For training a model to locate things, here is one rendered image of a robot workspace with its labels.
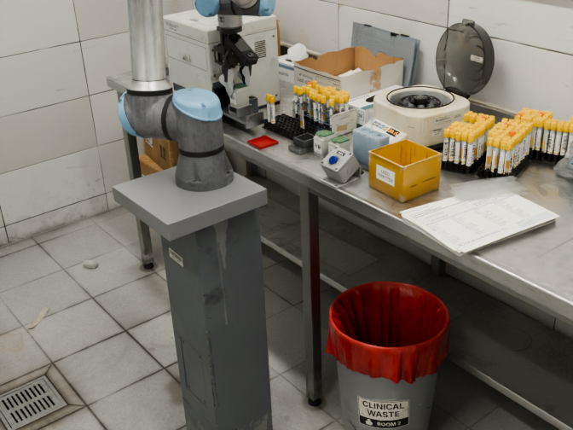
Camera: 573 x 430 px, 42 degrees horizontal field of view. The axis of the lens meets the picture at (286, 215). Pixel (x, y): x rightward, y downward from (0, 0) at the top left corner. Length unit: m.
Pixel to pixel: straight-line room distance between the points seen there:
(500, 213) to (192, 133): 0.77
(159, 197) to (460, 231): 0.73
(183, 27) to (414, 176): 0.99
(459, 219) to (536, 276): 0.26
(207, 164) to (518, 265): 0.78
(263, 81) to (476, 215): 1.01
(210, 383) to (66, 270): 1.46
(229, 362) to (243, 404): 0.18
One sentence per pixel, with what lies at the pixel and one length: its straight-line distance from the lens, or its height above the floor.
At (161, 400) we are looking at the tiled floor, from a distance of 2.65.
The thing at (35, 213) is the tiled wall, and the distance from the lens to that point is 3.78.
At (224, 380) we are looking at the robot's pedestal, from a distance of 2.16.
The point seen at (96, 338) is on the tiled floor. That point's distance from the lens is 2.99.
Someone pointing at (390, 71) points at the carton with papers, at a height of 1.00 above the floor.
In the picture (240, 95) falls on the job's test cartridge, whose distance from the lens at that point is 2.35.
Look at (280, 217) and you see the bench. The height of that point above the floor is 0.27.
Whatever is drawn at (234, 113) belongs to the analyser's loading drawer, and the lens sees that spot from 2.37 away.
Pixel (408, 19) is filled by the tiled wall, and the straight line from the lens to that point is 2.59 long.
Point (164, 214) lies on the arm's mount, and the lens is 1.78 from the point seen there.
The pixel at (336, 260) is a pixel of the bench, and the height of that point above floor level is 0.27.
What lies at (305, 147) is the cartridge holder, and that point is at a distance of 2.17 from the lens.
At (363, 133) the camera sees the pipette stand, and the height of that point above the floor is 0.97.
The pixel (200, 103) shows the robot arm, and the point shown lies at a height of 1.14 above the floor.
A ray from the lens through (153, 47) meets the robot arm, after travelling 1.88.
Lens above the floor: 1.73
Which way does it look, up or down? 28 degrees down
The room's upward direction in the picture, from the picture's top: 2 degrees counter-clockwise
